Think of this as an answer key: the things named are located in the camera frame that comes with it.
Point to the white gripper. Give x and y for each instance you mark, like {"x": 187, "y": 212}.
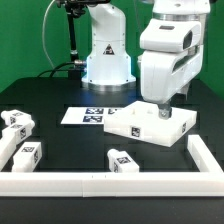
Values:
{"x": 164, "y": 74}

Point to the white square tabletop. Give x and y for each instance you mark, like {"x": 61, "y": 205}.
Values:
{"x": 140, "y": 121}

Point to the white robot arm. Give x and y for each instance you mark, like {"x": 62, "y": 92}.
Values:
{"x": 108, "y": 65}

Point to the white U-shaped fence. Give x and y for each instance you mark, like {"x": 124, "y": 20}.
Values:
{"x": 208, "y": 180}

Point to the white marker sheet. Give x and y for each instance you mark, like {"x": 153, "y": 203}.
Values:
{"x": 87, "y": 115}

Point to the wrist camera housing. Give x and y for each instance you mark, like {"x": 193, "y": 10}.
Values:
{"x": 170, "y": 36}

